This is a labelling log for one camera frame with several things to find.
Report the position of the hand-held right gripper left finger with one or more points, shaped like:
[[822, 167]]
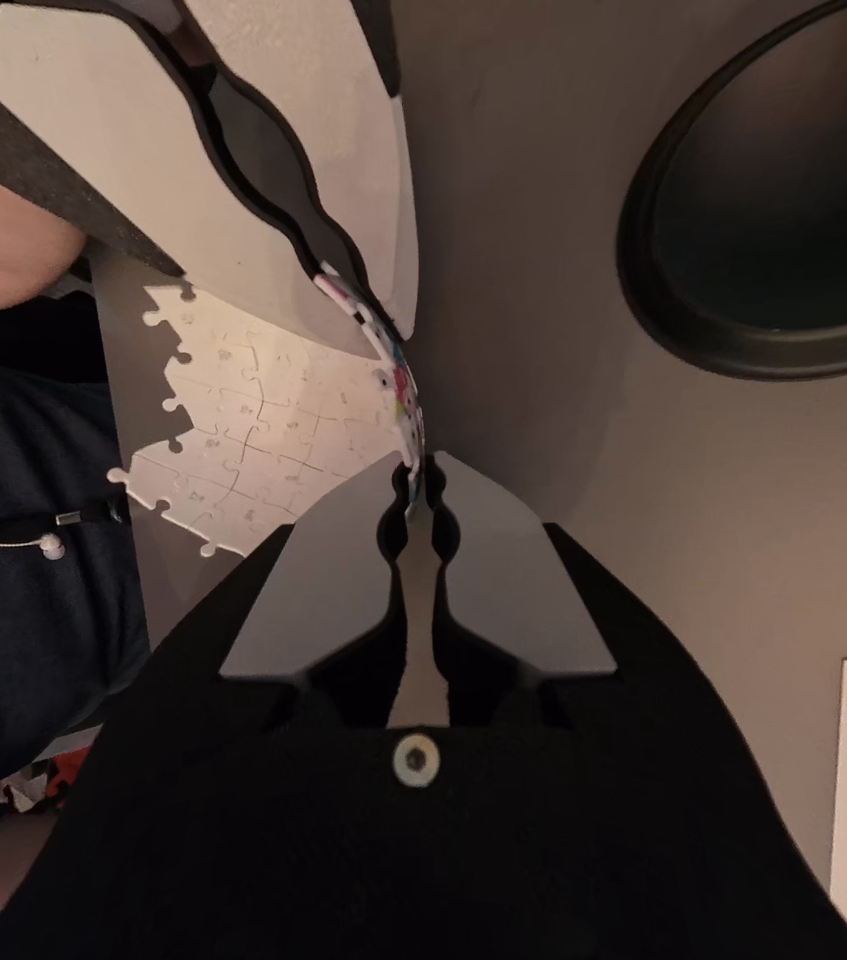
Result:
[[319, 600]]

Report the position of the black round ball stand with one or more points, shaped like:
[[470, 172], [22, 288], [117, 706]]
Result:
[[784, 195]]

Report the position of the assembled white puzzle section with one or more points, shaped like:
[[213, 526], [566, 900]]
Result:
[[259, 435]]

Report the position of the red object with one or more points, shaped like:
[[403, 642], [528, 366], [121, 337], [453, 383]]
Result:
[[41, 780]]

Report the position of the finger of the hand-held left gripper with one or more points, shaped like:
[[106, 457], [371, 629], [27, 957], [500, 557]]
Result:
[[349, 135], [109, 120]]

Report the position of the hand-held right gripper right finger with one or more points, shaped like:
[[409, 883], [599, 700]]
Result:
[[521, 600]]

